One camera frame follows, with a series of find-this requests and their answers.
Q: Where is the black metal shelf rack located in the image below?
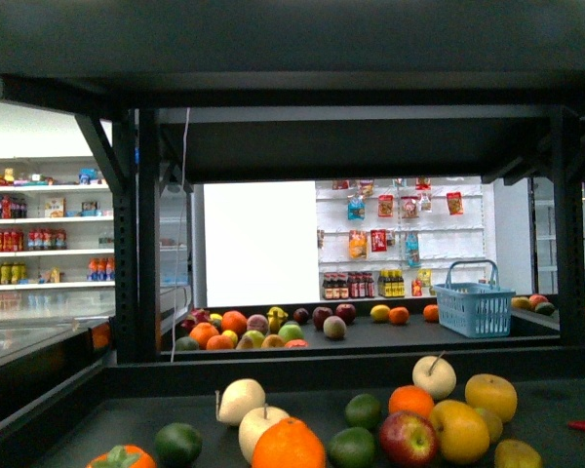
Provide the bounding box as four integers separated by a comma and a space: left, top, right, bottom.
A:
0, 0, 585, 468

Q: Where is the far yellow lemon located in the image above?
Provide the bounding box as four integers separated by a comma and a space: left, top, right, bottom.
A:
370, 304, 391, 324

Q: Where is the white supermarket shelf left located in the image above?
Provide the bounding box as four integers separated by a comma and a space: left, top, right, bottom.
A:
0, 156, 115, 292

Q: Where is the far dark red apple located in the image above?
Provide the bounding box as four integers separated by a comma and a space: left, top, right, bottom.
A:
334, 303, 357, 326

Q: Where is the far green apple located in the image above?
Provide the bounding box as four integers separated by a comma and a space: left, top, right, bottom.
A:
278, 323, 304, 343

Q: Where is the far peach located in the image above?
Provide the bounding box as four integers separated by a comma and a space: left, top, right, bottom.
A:
323, 316, 347, 340

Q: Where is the far large orange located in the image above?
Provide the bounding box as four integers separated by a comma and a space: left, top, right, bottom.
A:
221, 310, 248, 336

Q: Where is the large orange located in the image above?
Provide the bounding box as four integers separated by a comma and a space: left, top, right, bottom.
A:
251, 417, 327, 468
221, 310, 248, 336

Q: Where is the far tangerine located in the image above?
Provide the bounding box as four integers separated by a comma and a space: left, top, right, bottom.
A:
388, 306, 410, 326

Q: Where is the far orange by basket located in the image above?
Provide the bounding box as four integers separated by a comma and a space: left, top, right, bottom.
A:
423, 304, 440, 323

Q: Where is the white pear left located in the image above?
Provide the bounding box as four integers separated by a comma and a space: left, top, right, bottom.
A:
215, 378, 266, 427

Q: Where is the green lime back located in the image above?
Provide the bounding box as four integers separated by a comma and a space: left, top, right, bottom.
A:
344, 393, 382, 431

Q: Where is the green lime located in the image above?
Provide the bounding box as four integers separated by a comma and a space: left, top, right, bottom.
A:
344, 393, 382, 431
327, 427, 375, 468
154, 422, 203, 468

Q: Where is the white pear middle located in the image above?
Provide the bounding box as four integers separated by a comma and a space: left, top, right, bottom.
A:
238, 404, 290, 464

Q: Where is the small blue shopping basket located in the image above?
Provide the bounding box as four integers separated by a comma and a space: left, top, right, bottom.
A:
433, 259, 515, 338

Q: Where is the small orange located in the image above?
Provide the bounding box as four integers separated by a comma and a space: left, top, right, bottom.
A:
388, 385, 435, 418

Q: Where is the white pear with stem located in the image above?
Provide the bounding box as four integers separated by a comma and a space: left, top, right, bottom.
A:
411, 354, 457, 401

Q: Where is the large orange front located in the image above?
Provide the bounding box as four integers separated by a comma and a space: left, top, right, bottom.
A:
251, 417, 327, 468

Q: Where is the green lime front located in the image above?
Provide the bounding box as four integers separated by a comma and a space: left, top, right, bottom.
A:
327, 427, 375, 468

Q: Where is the red apple front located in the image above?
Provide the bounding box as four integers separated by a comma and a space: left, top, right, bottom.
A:
378, 410, 439, 467

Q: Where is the green lime left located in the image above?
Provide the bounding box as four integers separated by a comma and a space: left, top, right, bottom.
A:
154, 422, 203, 468

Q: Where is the yellow apple right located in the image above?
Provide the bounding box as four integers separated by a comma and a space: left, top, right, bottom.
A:
464, 373, 518, 423

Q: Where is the yellow orange fruit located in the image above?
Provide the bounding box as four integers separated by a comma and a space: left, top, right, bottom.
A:
429, 400, 490, 465

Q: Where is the persimmon with green top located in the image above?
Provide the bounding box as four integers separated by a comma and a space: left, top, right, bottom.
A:
87, 445, 157, 468

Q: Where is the brown kiwi fruit back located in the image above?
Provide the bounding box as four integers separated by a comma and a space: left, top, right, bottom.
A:
475, 408, 504, 445

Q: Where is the white pegboard snack wall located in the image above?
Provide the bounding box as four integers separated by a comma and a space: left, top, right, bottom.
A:
315, 176, 496, 300

